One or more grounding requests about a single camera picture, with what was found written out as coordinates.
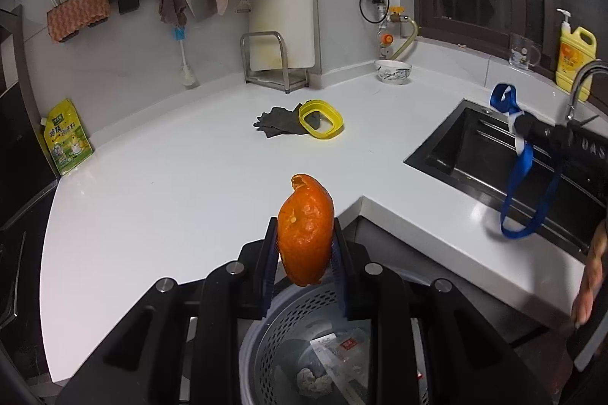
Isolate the white patterned ceramic bowl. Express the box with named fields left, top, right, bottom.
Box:
left=374, top=59, right=412, bottom=85

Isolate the dark grey rag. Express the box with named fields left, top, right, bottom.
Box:
left=253, top=104, right=307, bottom=139

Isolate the orange wavy dishcloth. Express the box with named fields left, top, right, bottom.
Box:
left=46, top=0, right=110, bottom=43

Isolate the black sink basin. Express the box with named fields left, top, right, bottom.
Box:
left=404, top=100, right=607, bottom=261

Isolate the yellow rimmed container lid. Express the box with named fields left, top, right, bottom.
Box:
left=298, top=100, right=344, bottom=139

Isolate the yellow gas valve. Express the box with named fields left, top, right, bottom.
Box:
left=388, top=6, right=408, bottom=23

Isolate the yellow dish soap bottle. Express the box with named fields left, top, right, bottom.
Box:
left=556, top=8, right=598, bottom=92

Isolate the grey perforated trash bin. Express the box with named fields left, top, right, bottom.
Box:
left=239, top=282, right=371, bottom=404

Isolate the clear glass mug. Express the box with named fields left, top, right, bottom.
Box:
left=508, top=33, right=542, bottom=70

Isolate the yellow green seasoning pouch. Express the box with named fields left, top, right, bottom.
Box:
left=41, top=98, right=94, bottom=176

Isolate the white cutting board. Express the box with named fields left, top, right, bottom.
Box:
left=248, top=0, right=318, bottom=73

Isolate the black cable loop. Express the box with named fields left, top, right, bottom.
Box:
left=358, top=0, right=392, bottom=25

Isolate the dark purple hanging cloth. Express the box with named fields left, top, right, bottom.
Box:
left=159, top=0, right=188, bottom=27

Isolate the beige gas hose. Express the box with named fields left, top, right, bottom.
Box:
left=386, top=17, right=421, bottom=62

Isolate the chrome kitchen faucet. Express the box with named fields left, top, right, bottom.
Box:
left=564, top=58, right=608, bottom=131

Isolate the orange tangerine peel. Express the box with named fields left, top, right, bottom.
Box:
left=277, top=174, right=335, bottom=287

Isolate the blue ribbon strap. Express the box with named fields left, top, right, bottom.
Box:
left=488, top=82, right=564, bottom=240

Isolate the blue white bottle brush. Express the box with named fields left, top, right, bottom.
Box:
left=174, top=26, right=198, bottom=89

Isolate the black stove hood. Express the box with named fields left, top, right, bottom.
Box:
left=1, top=6, right=59, bottom=230

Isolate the metal cutting board rack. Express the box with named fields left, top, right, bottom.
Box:
left=240, top=30, right=309, bottom=94

